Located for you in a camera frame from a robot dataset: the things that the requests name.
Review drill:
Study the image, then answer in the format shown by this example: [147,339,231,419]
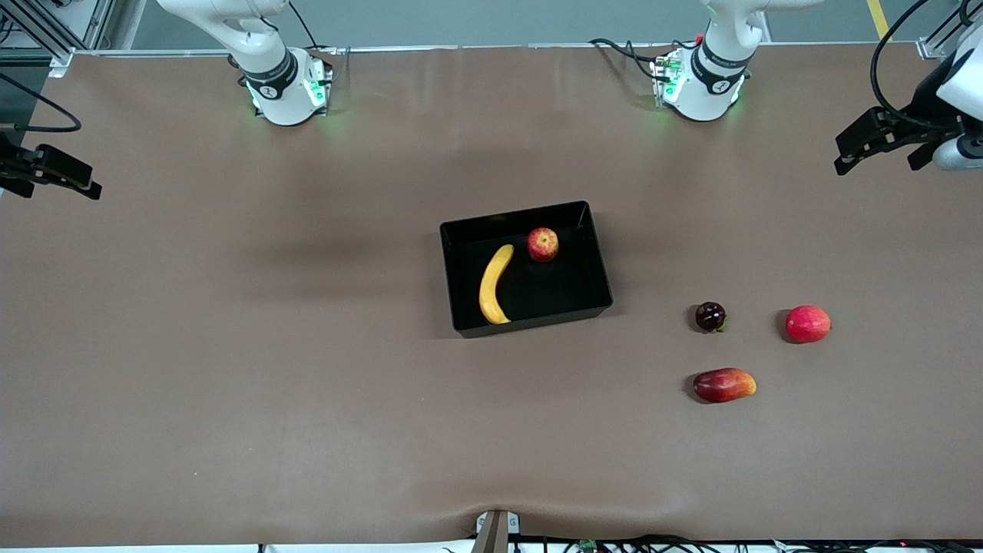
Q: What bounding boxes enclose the small red yellow apple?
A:
[527,227,560,263]

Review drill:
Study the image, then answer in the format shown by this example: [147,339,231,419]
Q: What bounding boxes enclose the black plastic box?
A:
[439,200,614,339]

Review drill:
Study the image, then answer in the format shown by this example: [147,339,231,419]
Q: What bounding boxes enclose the yellow banana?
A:
[478,243,515,326]

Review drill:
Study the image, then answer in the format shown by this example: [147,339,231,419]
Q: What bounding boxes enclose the red round peach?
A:
[784,304,832,344]

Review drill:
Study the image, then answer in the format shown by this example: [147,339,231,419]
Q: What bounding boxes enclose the dark purple plum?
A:
[695,301,728,334]

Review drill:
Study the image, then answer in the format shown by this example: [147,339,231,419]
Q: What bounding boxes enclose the red yellow mango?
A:
[692,367,758,405]

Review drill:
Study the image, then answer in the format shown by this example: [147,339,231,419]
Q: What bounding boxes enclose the aluminium frame post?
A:
[0,0,116,78]
[918,0,983,61]

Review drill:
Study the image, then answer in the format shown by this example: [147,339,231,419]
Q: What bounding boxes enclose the black left base cable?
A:
[590,37,665,81]

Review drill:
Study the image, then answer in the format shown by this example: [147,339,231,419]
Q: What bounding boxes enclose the black base cable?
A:
[590,37,665,81]
[288,0,350,85]

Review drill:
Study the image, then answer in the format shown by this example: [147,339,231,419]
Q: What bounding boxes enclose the black right base cable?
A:
[288,0,350,85]

